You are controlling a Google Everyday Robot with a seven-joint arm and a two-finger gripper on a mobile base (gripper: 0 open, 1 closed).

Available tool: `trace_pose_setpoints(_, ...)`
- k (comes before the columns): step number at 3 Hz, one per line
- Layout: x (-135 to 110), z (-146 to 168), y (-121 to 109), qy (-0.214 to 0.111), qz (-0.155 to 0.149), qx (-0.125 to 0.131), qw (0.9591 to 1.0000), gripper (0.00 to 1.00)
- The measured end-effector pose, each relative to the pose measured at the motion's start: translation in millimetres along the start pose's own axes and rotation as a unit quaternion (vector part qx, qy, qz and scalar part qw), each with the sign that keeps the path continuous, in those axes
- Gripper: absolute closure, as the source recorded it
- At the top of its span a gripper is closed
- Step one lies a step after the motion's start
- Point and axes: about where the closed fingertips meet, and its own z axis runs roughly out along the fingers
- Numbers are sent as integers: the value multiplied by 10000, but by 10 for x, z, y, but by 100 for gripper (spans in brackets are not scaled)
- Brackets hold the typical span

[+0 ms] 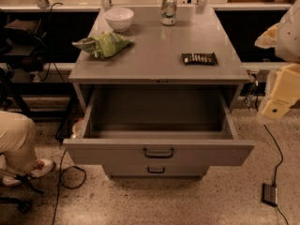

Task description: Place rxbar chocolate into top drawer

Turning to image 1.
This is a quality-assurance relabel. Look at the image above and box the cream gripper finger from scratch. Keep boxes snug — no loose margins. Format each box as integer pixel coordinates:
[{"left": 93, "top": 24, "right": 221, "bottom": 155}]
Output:
[
  {"left": 254, "top": 23, "right": 278, "bottom": 49},
  {"left": 261, "top": 64, "right": 300, "bottom": 121}
]

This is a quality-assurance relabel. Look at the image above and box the dark rxbar chocolate bar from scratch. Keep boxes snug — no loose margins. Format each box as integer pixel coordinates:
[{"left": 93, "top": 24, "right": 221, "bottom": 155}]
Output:
[{"left": 182, "top": 52, "right": 218, "bottom": 66}]

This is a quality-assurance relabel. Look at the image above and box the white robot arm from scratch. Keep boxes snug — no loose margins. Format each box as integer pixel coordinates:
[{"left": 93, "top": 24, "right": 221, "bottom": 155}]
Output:
[{"left": 255, "top": 0, "right": 300, "bottom": 125}]

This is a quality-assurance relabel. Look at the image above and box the grey metal drawer cabinet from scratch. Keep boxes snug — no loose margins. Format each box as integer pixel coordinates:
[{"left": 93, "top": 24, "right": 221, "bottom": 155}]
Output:
[{"left": 67, "top": 6, "right": 252, "bottom": 182}]

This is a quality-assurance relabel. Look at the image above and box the open grey top drawer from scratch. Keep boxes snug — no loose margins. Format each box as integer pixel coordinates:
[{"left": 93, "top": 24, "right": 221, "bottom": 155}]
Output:
[{"left": 64, "top": 87, "right": 254, "bottom": 168}]

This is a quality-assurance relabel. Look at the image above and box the closed grey lower drawer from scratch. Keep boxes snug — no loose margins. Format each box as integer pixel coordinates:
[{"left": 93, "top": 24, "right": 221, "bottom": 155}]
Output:
[{"left": 102, "top": 165, "right": 209, "bottom": 179}]

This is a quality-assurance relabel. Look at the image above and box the black power adapter box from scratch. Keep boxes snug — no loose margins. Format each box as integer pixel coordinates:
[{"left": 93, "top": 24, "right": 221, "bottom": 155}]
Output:
[{"left": 262, "top": 183, "right": 278, "bottom": 206}]

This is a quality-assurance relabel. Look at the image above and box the green white soda can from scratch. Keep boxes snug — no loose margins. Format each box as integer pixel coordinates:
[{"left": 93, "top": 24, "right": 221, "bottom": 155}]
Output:
[{"left": 160, "top": 0, "right": 177, "bottom": 25}]

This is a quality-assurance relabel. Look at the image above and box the white ceramic bowl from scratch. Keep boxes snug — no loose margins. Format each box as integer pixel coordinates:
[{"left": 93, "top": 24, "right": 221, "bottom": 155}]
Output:
[{"left": 104, "top": 7, "right": 134, "bottom": 32}]

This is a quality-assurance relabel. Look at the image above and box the green chip bag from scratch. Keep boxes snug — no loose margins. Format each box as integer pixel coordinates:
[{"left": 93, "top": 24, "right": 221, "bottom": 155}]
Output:
[{"left": 72, "top": 32, "right": 133, "bottom": 58}]

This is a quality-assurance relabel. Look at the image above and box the dark equipment on left shelf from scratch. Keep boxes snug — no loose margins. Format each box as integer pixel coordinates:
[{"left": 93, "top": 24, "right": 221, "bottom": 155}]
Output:
[{"left": 0, "top": 12, "right": 47, "bottom": 72}]

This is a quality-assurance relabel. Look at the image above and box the white sneaker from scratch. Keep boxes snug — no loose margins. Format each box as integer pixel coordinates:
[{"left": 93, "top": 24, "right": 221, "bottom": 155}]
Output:
[{"left": 2, "top": 158, "right": 55, "bottom": 187}]

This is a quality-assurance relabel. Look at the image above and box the beige trouser leg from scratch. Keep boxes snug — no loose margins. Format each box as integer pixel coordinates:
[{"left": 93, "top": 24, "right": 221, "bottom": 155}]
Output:
[{"left": 0, "top": 111, "right": 37, "bottom": 174}]

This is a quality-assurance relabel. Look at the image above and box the black office chair base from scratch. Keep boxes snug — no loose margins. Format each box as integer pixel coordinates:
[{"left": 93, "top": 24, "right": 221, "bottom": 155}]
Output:
[{"left": 0, "top": 169, "right": 45, "bottom": 214}]

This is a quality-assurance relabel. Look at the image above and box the black adapter cable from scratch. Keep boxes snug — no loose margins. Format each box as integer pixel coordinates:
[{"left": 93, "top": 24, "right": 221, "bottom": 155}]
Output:
[{"left": 254, "top": 91, "right": 290, "bottom": 225}]

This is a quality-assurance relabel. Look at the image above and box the black floor cable loop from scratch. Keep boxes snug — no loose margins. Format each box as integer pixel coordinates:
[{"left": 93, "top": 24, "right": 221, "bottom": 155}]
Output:
[{"left": 51, "top": 148, "right": 87, "bottom": 225}]

